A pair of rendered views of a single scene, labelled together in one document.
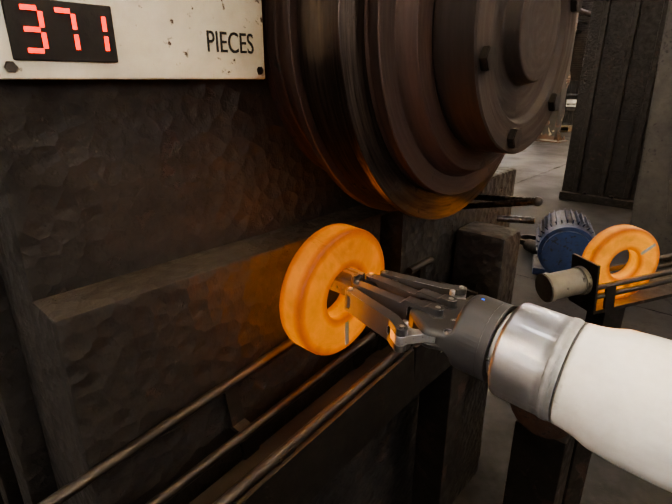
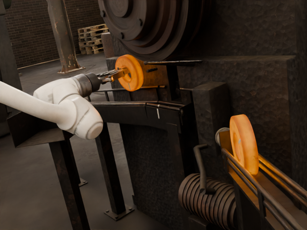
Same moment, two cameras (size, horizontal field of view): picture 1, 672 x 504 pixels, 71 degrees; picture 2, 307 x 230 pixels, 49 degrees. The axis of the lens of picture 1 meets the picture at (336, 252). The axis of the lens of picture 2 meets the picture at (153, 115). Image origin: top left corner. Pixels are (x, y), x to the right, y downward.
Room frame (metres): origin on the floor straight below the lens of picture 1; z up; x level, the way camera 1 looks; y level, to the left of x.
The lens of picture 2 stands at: (0.86, -1.38, 1.06)
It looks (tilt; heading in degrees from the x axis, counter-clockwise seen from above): 17 degrees down; 101
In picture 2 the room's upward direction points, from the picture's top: 10 degrees counter-clockwise
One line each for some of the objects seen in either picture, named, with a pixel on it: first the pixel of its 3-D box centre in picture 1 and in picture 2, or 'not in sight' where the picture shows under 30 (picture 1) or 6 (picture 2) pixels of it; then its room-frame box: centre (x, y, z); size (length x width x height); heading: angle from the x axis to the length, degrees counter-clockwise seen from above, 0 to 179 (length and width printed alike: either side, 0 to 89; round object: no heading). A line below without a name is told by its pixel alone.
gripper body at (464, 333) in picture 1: (458, 326); (96, 80); (0.41, -0.12, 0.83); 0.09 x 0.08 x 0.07; 48
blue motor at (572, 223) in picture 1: (564, 241); not in sight; (2.62, -1.33, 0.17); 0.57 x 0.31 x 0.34; 158
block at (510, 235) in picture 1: (480, 286); (214, 118); (0.85, -0.28, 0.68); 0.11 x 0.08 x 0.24; 48
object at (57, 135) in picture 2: not in sight; (64, 180); (0.11, -0.03, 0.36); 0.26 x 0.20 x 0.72; 173
